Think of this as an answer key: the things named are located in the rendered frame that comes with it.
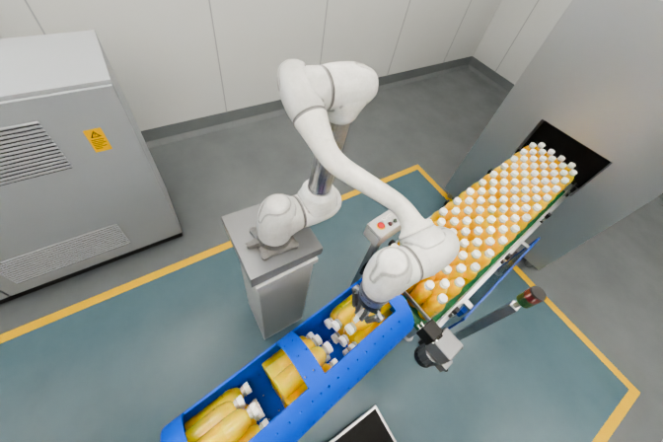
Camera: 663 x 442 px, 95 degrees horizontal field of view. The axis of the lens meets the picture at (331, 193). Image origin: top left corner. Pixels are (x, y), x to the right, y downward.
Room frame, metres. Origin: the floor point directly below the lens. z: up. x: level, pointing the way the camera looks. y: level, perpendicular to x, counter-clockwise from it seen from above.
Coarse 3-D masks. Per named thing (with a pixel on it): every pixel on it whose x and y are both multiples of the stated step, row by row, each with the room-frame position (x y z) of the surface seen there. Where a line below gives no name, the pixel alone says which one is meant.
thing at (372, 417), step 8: (376, 408) 0.22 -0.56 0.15; (360, 416) 0.16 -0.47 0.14; (368, 416) 0.17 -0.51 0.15; (376, 416) 0.18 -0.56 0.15; (352, 424) 0.12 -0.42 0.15; (360, 424) 0.12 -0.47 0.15; (368, 424) 0.13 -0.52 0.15; (376, 424) 0.14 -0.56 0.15; (384, 424) 0.15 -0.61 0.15; (344, 432) 0.07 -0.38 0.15; (352, 432) 0.08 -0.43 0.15; (360, 432) 0.09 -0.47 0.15; (368, 432) 0.10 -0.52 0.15; (376, 432) 0.10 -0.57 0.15; (384, 432) 0.11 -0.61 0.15; (336, 440) 0.03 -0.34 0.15; (344, 440) 0.04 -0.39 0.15; (352, 440) 0.04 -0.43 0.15; (360, 440) 0.05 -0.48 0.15; (368, 440) 0.06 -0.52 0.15; (376, 440) 0.07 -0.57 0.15; (384, 440) 0.08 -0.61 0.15; (392, 440) 0.08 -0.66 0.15
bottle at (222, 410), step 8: (216, 408) 0.03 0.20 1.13; (224, 408) 0.03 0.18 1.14; (232, 408) 0.04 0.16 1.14; (208, 416) 0.00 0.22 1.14; (216, 416) 0.01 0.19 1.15; (224, 416) 0.01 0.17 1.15; (200, 424) -0.02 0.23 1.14; (208, 424) -0.02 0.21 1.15; (192, 432) -0.04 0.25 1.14; (200, 432) -0.04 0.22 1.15; (192, 440) -0.06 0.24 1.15
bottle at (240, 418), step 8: (240, 408) 0.04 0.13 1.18; (248, 408) 0.04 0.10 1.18; (232, 416) 0.02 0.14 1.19; (240, 416) 0.02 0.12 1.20; (248, 416) 0.02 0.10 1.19; (216, 424) -0.01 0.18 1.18; (224, 424) -0.01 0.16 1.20; (232, 424) 0.00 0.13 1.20; (240, 424) 0.00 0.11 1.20; (248, 424) 0.01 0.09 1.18; (208, 432) -0.03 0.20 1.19; (216, 432) -0.03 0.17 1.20; (224, 432) -0.02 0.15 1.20; (232, 432) -0.02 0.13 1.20; (240, 432) -0.02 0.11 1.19; (200, 440) -0.05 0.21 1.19; (208, 440) -0.05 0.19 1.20; (216, 440) -0.04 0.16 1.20; (224, 440) -0.04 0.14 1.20; (232, 440) -0.04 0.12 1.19
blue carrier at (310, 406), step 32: (320, 320) 0.39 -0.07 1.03; (288, 352) 0.21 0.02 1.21; (352, 352) 0.25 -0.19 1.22; (384, 352) 0.29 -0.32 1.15; (224, 384) 0.10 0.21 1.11; (256, 384) 0.13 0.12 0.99; (320, 384) 0.14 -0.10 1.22; (352, 384) 0.17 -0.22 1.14; (288, 416) 0.04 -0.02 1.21; (320, 416) 0.07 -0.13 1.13
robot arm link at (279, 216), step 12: (264, 204) 0.69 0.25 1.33; (276, 204) 0.70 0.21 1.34; (288, 204) 0.71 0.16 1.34; (264, 216) 0.65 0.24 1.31; (276, 216) 0.65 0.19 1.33; (288, 216) 0.67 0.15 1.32; (300, 216) 0.71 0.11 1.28; (264, 228) 0.63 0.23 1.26; (276, 228) 0.63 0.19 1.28; (288, 228) 0.66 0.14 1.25; (300, 228) 0.70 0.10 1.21; (264, 240) 0.62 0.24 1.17; (276, 240) 0.63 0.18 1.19; (288, 240) 0.67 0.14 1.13
